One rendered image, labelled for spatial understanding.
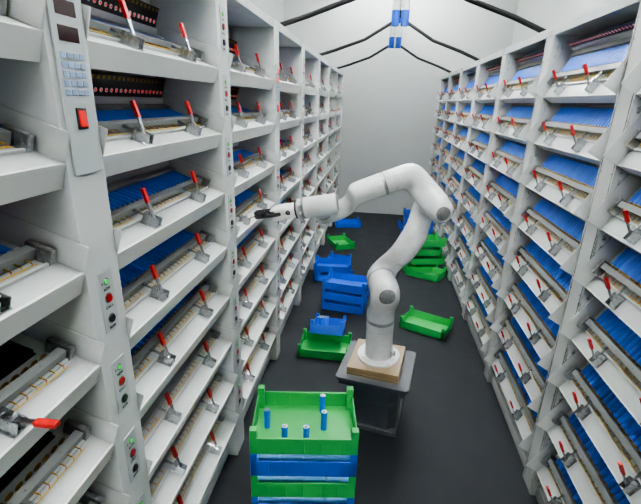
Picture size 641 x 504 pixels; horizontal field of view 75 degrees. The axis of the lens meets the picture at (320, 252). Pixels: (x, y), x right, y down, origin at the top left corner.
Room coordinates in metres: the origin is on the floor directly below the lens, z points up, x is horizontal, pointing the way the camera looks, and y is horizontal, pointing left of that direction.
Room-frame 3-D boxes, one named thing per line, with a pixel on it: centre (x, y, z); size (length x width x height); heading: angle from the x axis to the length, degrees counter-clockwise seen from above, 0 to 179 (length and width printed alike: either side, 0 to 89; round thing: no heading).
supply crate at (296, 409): (1.01, 0.03, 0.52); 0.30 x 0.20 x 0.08; 91
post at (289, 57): (2.82, 0.23, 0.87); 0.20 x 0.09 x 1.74; 83
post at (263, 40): (2.12, 0.32, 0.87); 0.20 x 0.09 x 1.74; 83
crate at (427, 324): (2.50, -0.72, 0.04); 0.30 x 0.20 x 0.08; 58
